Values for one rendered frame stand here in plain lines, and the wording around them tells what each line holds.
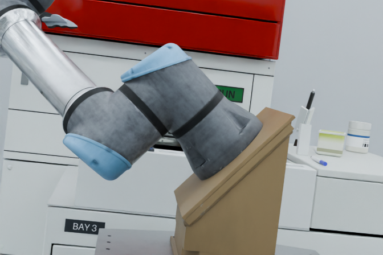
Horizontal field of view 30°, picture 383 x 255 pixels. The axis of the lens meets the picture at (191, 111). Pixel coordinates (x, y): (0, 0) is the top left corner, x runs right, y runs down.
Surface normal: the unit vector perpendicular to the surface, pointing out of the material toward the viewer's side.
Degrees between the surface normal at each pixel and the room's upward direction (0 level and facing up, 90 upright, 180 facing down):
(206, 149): 99
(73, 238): 90
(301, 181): 90
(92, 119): 66
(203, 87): 60
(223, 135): 75
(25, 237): 90
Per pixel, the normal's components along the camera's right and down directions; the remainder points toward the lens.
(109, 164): 0.40, 0.36
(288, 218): 0.10, 0.07
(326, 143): -0.24, 0.02
